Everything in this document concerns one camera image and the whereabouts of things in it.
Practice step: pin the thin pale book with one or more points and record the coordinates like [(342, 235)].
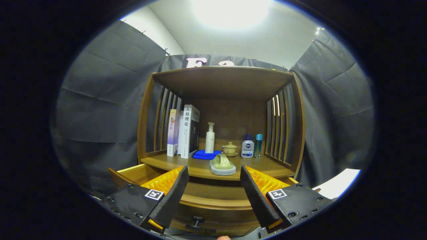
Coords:
[(179, 133)]

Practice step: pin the teal slim bottle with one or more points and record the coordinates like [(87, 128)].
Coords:
[(258, 146)]

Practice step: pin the wooden countertop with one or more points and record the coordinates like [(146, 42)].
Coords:
[(200, 166)]

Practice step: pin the purple book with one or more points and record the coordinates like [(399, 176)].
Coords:
[(172, 133)]

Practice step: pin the white pump bottle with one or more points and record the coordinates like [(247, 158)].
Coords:
[(209, 141)]

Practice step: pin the wooden drawer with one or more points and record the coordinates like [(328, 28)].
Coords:
[(213, 200)]

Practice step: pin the white flat panel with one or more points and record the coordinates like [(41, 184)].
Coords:
[(340, 183)]

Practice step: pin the blue folded cloth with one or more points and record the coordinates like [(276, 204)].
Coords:
[(203, 155)]

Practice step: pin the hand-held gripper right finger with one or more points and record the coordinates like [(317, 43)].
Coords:
[(257, 196)]

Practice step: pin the black backdrop cloth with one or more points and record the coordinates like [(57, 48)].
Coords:
[(96, 110)]

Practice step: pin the white bottle with blue cap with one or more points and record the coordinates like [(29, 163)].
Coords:
[(247, 148)]

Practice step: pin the tan lidded teacup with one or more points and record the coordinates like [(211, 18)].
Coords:
[(230, 149)]

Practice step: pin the white and black book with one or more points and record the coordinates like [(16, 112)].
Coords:
[(189, 133)]

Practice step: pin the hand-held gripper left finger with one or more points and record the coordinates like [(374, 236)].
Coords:
[(170, 196)]

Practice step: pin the wooden cabinet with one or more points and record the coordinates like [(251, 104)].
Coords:
[(227, 83)]

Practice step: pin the green ceramic ornament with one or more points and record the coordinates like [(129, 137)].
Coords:
[(222, 165)]

